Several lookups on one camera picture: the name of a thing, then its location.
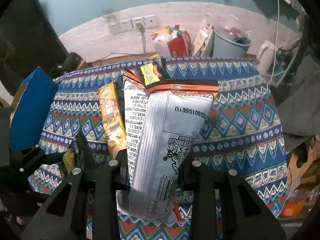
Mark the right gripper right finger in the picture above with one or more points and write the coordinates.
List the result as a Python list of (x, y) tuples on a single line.
[(198, 177)]

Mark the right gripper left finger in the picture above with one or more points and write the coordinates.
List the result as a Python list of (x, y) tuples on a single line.
[(109, 178)]

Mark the fries picture snack bag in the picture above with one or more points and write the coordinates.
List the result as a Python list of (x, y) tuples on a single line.
[(162, 122)]

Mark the gold snack pack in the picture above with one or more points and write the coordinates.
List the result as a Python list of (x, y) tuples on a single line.
[(113, 124)]

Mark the black yellow snack bag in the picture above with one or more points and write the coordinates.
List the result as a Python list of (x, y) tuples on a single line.
[(152, 71)]

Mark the patterned blue tablecloth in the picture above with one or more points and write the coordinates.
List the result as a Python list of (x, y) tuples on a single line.
[(242, 131)]

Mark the blue cardboard box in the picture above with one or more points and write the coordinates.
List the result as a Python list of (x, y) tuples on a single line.
[(31, 111)]

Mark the black roller device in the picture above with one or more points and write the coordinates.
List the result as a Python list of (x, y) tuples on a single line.
[(71, 63)]

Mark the light blue waste bin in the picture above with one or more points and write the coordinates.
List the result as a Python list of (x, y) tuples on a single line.
[(230, 46)]

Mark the red white shopping bag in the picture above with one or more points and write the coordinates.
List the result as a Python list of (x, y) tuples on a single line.
[(171, 42)]

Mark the white kettle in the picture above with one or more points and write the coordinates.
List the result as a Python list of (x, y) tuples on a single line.
[(265, 57)]

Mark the white wall outlet strip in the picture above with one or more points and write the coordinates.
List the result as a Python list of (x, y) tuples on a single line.
[(147, 21)]

